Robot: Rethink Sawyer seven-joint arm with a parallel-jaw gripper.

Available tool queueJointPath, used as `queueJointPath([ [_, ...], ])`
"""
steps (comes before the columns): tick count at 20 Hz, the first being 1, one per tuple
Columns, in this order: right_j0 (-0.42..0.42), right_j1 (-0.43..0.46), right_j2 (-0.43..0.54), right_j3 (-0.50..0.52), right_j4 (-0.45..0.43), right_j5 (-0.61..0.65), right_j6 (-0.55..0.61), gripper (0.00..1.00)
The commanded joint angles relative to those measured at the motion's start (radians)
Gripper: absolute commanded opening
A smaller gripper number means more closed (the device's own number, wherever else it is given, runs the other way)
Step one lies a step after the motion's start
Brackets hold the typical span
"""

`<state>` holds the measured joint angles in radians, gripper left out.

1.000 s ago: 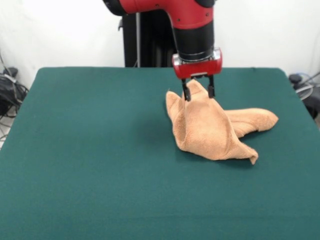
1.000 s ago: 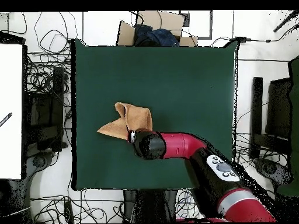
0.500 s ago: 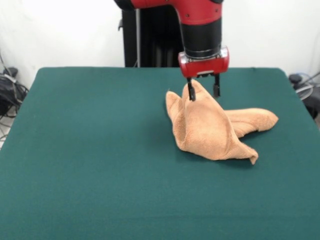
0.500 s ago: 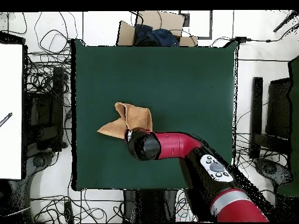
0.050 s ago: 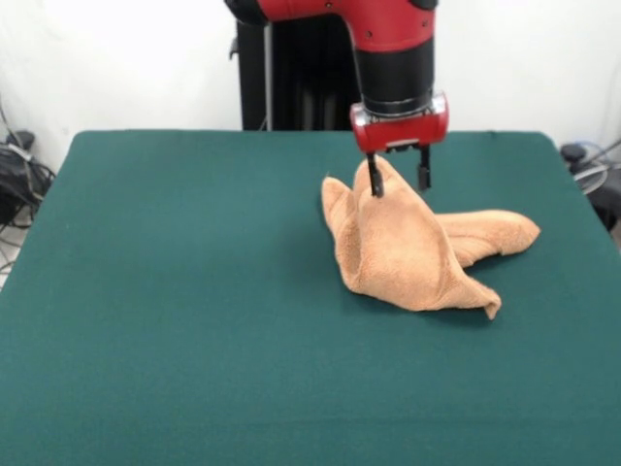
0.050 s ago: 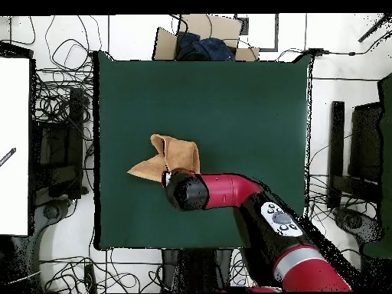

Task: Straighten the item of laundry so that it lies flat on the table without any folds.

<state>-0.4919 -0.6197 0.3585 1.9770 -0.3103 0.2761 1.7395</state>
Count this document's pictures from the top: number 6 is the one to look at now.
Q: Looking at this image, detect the tan terry towel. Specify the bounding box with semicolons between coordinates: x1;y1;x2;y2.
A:
126;133;201;184

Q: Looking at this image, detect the dark green table cloth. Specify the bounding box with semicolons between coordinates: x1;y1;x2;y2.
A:
93;50;313;251

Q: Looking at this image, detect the dark blue clothes pile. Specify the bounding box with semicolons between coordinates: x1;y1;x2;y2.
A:
176;31;236;61

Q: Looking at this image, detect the grey round base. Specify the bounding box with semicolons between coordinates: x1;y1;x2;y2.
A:
33;198;74;234
332;207;384;246

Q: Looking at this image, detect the black power strip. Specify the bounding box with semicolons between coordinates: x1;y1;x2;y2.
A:
83;263;98;294

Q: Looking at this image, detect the brown cardboard box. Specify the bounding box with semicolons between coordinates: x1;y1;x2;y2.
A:
152;13;260;61

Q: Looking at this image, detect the black upright bar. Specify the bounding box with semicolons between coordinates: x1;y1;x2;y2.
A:
326;101;346;210

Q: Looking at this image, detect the black marker pen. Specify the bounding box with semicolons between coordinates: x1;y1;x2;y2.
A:
0;147;17;168

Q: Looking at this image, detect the white board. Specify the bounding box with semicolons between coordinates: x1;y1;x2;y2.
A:
0;57;31;236

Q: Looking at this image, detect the green cloth covered stand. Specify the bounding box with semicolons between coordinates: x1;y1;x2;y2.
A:
362;72;392;259

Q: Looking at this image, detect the black rod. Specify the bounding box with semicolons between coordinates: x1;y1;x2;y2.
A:
357;13;392;43

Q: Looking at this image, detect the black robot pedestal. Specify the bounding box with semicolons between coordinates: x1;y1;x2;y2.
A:
161;248;233;294

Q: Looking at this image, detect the black cable tangle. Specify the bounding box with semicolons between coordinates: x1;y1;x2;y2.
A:
305;131;381;292
32;15;96;142
38;247;163;294

